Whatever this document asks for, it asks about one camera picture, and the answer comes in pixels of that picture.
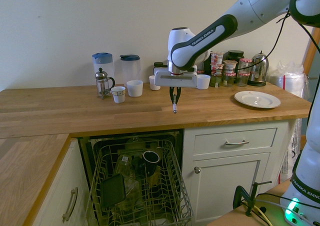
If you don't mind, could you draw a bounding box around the wooden door frame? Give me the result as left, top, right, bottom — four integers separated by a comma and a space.
303, 27, 320, 81

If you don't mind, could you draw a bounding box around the wire dishwasher rack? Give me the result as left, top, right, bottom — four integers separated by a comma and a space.
86, 138, 195, 226

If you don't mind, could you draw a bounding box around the large black tub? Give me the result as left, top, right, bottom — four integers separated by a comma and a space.
226, 49, 245, 62

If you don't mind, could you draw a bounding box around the large white mug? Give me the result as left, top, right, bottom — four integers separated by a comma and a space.
126, 79, 144, 98

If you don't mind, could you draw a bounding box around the dishwasher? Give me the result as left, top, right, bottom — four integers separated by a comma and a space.
77, 128, 195, 226

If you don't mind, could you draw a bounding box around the clear pitcher dark teal lid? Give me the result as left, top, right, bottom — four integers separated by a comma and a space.
119, 54, 141, 87

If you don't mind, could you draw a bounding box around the green glass jar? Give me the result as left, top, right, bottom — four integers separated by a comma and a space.
209, 74, 223, 88

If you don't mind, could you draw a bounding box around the metal drawer handle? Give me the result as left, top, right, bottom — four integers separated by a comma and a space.
224, 140, 250, 146

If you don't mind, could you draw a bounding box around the white cabinet door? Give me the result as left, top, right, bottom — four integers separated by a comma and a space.
192, 152, 271, 223

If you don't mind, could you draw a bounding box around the yellow cable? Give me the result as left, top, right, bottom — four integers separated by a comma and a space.
256, 205, 272, 226

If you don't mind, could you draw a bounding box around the white plate with gold rim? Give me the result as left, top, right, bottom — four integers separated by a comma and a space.
233, 90, 282, 110

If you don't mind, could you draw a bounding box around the black square container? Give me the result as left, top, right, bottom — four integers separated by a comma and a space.
99, 173, 127, 209

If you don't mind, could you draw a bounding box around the yogurt cup with white label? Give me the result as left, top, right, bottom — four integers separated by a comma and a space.
210, 51, 225, 65

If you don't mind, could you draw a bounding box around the white corner cabinet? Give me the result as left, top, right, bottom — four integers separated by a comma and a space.
32, 138, 98, 226

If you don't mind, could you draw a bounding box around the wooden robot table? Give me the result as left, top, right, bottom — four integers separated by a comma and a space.
204, 180, 296, 226

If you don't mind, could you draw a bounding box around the white ribbed cup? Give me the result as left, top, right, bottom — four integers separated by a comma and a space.
148, 75, 161, 91

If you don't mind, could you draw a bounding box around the black mug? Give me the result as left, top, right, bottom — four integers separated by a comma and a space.
142, 150, 161, 178

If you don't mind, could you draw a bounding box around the clear glass jar with label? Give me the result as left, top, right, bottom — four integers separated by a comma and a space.
113, 153, 133, 177

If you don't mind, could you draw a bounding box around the white cabinet drawer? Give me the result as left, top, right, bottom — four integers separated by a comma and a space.
192, 127, 278, 156

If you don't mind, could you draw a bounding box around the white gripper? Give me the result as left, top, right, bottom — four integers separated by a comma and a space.
153, 68, 199, 104

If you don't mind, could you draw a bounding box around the jam jar checked lid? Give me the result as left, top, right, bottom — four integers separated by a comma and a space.
238, 58, 253, 74
222, 72, 237, 88
237, 72, 251, 88

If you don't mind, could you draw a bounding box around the stainless steel electric kettle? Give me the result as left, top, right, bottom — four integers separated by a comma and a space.
247, 50, 270, 87

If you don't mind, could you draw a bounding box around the plain white ramekin cup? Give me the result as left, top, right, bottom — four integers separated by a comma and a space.
196, 74, 211, 90

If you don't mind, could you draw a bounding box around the yogurt cup with red label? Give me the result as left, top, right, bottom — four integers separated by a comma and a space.
210, 62, 225, 77

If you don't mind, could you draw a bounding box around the brass cabinet handle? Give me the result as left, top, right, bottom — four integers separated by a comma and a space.
61, 187, 79, 223

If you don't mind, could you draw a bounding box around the grey cable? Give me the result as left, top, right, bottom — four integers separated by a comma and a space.
256, 198, 288, 210

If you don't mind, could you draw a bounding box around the small patterned white cup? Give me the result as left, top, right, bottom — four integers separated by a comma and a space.
110, 86, 126, 104

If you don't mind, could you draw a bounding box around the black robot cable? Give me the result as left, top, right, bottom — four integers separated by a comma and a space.
246, 0, 320, 127

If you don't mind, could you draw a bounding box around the printed clear plastic bag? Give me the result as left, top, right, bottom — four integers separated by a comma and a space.
278, 118, 305, 187

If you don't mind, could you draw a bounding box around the glass French press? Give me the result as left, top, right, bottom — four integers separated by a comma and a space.
94, 67, 116, 100

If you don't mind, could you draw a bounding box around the yogurt cup with foil lid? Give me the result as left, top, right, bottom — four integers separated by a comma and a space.
222, 59, 238, 74

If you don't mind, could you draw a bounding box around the clear plastic bag of cups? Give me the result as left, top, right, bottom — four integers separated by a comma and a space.
267, 60, 312, 100

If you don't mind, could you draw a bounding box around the black shaker bottle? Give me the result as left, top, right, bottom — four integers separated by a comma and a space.
203, 57, 213, 75

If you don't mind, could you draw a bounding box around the clear pitcher light blue lid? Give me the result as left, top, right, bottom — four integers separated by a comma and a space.
91, 52, 115, 87

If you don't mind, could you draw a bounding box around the black C-clamp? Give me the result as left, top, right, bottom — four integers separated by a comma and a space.
232, 180, 273, 217

